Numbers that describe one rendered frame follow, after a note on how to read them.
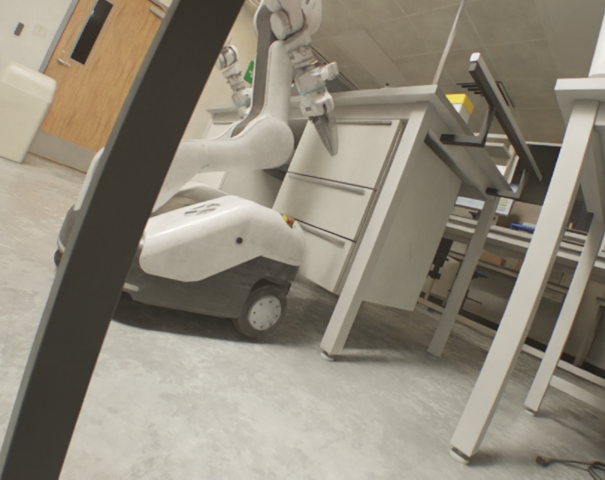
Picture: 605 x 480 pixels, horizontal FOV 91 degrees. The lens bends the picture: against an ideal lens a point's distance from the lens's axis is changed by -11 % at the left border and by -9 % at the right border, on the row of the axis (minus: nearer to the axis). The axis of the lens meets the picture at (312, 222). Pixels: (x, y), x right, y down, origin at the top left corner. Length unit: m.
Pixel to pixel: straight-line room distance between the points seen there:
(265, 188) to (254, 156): 1.13
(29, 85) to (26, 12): 1.51
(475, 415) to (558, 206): 0.49
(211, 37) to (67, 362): 0.25
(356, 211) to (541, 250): 0.56
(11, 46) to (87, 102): 0.84
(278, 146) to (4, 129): 2.45
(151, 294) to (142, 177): 0.58
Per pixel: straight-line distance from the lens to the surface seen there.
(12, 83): 3.15
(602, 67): 0.99
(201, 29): 0.27
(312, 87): 0.93
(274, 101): 1.09
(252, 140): 0.99
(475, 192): 1.82
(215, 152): 0.95
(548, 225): 0.86
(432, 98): 1.12
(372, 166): 1.15
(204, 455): 0.57
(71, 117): 4.40
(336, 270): 1.10
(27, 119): 3.14
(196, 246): 0.80
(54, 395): 0.31
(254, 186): 2.07
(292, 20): 0.93
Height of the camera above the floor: 0.35
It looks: 2 degrees up
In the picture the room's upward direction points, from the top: 22 degrees clockwise
